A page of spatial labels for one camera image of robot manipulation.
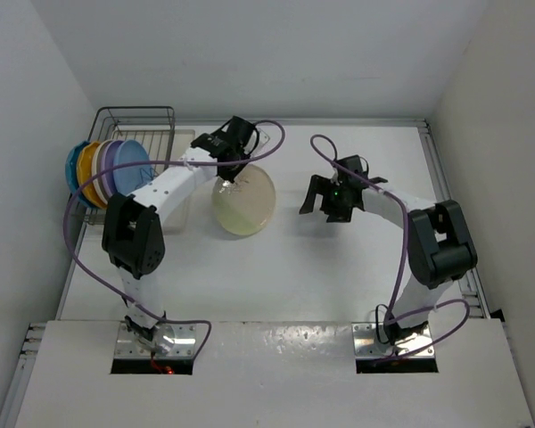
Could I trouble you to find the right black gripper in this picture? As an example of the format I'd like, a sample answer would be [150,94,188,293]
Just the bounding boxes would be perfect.
[300,175,353,223]

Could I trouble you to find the beige green leaf plate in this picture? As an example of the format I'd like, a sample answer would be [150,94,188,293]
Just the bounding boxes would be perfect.
[211,164,276,237]

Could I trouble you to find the blue plate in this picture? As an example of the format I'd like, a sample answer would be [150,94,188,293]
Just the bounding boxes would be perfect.
[112,140,153,194]

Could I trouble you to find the purple plate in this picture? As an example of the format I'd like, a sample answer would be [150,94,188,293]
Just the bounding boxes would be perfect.
[101,140,124,199]

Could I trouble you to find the cream plate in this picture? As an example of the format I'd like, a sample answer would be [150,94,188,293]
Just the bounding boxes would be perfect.
[92,140,111,206]

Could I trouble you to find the yellow polka dot plate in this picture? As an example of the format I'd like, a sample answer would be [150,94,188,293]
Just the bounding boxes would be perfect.
[76,141,106,209]

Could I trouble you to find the teal polka dot plate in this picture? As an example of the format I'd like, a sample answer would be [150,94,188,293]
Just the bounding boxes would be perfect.
[65,141,88,195]

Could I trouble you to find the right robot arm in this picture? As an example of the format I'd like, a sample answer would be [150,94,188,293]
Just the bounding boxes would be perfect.
[299,155,478,344]

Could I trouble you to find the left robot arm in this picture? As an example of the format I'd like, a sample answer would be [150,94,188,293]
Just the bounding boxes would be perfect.
[102,116,260,343]

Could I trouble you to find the cream drip tray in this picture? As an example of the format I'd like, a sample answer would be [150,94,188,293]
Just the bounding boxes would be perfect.
[108,128,197,234]

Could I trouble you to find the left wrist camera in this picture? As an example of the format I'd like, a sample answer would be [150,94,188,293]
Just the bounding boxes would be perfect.
[257,128,270,151]

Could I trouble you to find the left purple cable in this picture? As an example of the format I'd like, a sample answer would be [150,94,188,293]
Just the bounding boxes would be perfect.
[62,119,286,358]

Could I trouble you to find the grey wire dish rack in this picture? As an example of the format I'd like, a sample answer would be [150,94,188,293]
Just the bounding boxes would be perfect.
[68,106,176,226]

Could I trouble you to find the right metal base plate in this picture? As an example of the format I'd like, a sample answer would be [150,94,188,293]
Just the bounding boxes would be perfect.
[351,322,435,360]

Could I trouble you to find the metal base plate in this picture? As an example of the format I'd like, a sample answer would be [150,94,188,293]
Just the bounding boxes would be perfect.
[114,323,196,359]
[351,322,435,360]

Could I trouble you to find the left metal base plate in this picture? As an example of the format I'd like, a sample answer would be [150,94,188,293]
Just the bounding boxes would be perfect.
[114,323,196,359]

